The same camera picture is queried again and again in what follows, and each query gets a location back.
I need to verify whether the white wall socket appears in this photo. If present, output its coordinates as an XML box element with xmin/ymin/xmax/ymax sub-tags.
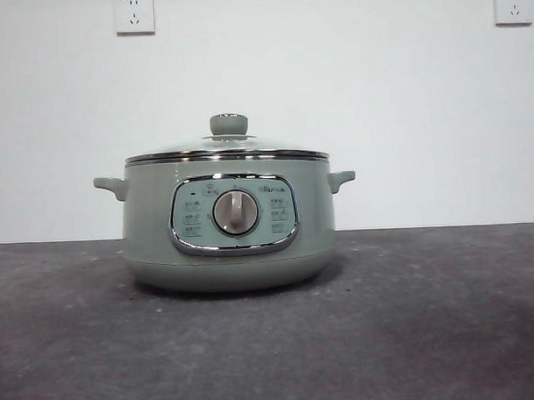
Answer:
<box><xmin>494</xmin><ymin>0</ymin><xmax>534</xmax><ymax>27</ymax></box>
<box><xmin>113</xmin><ymin>0</ymin><xmax>156</xmax><ymax>37</ymax></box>

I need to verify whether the pale green electric pot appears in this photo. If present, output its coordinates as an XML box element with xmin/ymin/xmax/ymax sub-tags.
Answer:
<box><xmin>92</xmin><ymin>146</ymin><xmax>361</xmax><ymax>297</ymax></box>

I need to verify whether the glass pot lid with knob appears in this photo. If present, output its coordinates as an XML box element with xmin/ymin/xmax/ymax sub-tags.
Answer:
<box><xmin>124</xmin><ymin>110</ymin><xmax>331</xmax><ymax>168</ymax></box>

